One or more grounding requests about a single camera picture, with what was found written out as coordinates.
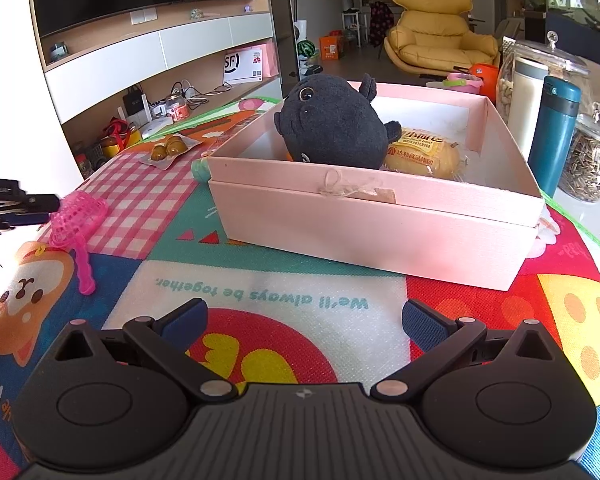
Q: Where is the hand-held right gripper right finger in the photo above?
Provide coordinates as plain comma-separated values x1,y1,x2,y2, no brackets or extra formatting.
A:
370,298,561,403

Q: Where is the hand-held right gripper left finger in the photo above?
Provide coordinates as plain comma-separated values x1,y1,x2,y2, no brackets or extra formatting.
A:
55,296,236,402

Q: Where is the pink plastic basket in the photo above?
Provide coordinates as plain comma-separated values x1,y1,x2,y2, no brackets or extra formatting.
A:
47,190,109,296

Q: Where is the pink cardboard box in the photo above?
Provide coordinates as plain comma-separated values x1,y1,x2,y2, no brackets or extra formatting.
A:
207,81,546,292

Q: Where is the packaged bread roll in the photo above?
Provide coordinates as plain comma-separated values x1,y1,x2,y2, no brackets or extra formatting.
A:
384,127,468,181

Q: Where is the black plush toy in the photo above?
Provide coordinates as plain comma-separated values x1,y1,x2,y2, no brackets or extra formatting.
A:
272,72,403,171

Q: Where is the colourful printed play mat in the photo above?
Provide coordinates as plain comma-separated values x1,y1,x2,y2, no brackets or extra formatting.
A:
0,95,600,480

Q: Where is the clear packet of brown snacks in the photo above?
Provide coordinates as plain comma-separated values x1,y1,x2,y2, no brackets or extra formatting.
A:
141,132,203,168

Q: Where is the teal thermos bottle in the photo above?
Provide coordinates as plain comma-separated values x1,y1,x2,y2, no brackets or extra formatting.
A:
527,76,582,198

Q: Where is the small glass jar of seeds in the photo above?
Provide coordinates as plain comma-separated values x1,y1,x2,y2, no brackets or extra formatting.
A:
557,102,600,204

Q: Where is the white and wood TV cabinet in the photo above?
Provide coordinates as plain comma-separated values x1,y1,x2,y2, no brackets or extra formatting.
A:
30,0,281,171

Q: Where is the white thermos bottle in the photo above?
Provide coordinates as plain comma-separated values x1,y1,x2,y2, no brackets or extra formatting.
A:
507,56,548,158

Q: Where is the pink toy bowl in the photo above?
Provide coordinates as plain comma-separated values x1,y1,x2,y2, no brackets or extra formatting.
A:
445,72,481,92

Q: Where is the large glass jar of nuts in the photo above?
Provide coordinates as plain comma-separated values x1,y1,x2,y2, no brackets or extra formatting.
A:
495,30,591,123

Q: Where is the white courier envelope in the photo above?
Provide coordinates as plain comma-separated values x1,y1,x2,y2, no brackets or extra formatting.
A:
222,49,265,86

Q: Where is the pink paper bag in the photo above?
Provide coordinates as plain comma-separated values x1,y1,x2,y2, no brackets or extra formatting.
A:
261,42,277,78

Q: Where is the yellow leather armchair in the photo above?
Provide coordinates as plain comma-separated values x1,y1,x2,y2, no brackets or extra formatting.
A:
384,0,501,75

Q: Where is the orange cardboard box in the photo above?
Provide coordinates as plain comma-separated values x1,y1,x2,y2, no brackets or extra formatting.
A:
319,34,345,61

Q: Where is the chair with dotted cloth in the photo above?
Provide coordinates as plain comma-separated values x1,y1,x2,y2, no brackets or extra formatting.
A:
367,1,396,51

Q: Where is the white trolley shelf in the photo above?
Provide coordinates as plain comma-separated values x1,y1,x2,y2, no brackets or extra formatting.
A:
342,9,366,48

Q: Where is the white stick vacuum cleaner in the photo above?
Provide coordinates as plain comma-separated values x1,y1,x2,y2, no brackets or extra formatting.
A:
292,0,326,78

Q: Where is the red strap bag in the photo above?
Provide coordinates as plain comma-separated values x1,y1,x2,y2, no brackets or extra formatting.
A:
100,117,133,146

